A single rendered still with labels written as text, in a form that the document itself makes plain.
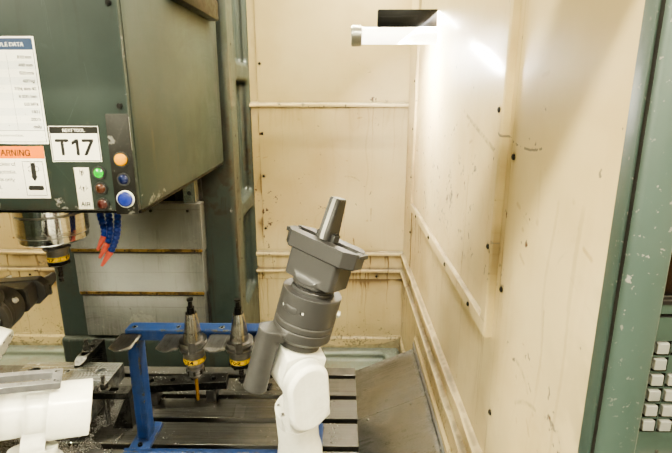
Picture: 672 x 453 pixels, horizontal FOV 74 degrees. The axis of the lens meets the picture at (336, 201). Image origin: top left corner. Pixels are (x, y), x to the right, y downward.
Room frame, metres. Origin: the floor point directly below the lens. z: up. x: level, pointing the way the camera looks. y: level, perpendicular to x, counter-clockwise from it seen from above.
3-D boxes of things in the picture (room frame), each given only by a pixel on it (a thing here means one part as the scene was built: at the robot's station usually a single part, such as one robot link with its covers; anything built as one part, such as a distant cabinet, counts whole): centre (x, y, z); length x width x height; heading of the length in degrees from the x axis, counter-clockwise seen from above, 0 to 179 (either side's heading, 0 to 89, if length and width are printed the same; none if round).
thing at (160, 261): (1.54, 0.71, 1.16); 0.48 x 0.05 x 0.51; 89
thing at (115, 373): (1.11, 0.79, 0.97); 0.29 x 0.23 x 0.05; 89
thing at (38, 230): (1.09, 0.71, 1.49); 0.16 x 0.16 x 0.12
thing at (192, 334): (0.96, 0.34, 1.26); 0.04 x 0.04 x 0.07
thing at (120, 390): (1.06, 0.62, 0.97); 0.13 x 0.03 x 0.15; 89
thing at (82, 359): (1.26, 0.77, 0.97); 0.13 x 0.03 x 0.15; 179
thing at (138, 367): (1.01, 0.50, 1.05); 0.10 x 0.05 x 0.30; 179
